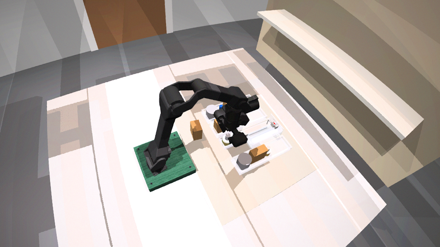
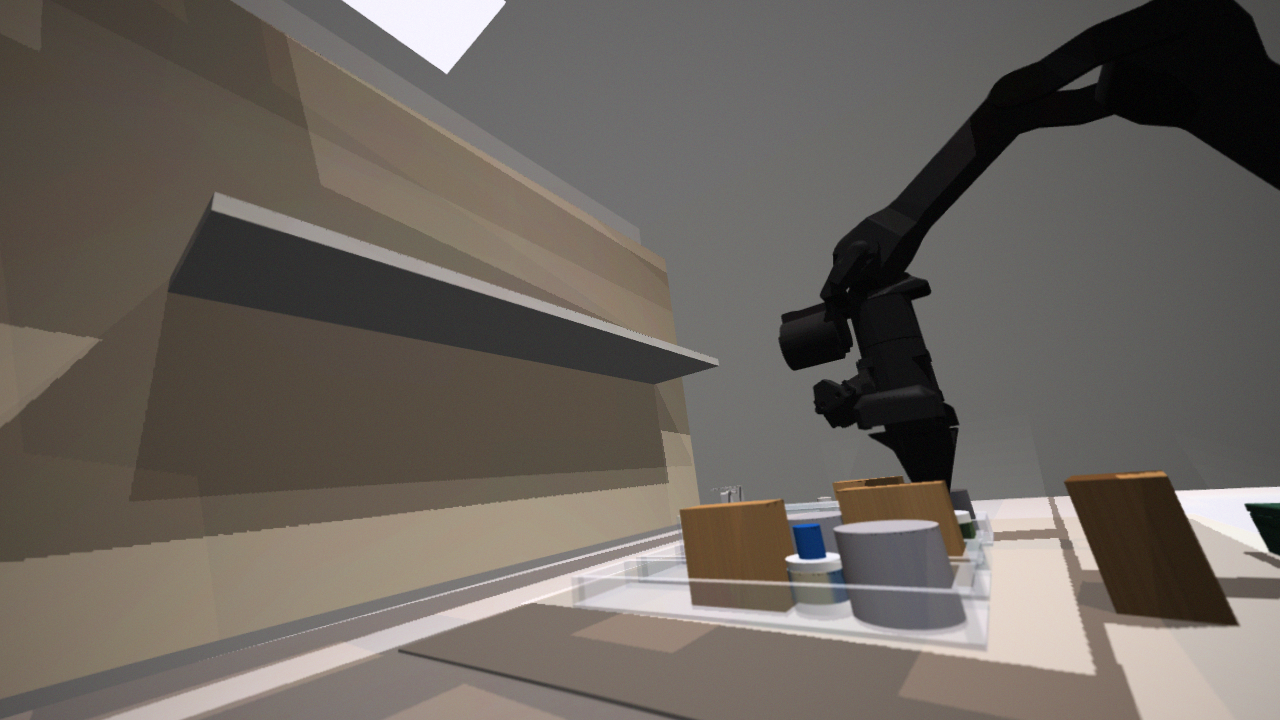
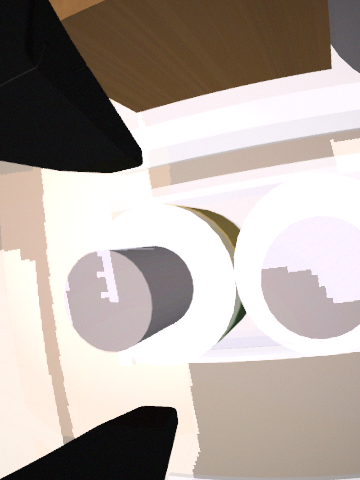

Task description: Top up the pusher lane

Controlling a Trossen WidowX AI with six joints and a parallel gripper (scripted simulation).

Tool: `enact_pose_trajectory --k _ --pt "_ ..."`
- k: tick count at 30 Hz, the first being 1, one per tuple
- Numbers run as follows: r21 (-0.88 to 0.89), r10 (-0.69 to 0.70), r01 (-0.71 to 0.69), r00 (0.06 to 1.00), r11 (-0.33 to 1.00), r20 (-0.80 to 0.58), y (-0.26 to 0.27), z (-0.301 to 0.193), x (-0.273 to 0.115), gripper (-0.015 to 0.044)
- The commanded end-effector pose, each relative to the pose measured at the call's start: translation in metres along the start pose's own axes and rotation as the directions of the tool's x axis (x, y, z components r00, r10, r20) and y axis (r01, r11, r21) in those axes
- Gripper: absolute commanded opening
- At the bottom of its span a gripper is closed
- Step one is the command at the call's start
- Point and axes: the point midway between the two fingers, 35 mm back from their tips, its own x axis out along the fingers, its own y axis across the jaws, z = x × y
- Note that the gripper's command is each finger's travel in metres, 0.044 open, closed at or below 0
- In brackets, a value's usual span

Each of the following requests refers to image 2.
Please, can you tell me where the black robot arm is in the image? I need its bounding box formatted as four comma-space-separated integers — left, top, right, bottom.
778, 0, 1280, 372

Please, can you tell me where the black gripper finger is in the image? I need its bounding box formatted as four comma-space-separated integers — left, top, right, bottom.
868, 423, 950, 482
945, 427, 959, 495

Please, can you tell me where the brown wooden board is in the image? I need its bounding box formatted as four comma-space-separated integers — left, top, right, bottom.
1064, 470, 1240, 626

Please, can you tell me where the grey cylinder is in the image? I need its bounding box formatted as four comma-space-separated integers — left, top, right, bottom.
950, 489, 977, 519
787, 511, 844, 553
833, 520, 955, 589

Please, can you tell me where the brown wooden block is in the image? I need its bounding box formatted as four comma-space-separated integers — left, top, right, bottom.
836, 480, 966, 556
678, 498, 795, 582

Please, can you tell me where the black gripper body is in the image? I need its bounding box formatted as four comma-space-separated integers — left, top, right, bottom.
852, 337, 960, 432

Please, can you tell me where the white jar with blue lid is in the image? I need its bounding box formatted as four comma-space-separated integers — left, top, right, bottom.
785, 524, 846, 584

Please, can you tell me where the orange box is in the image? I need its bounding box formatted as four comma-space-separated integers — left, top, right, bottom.
832, 477, 905, 501

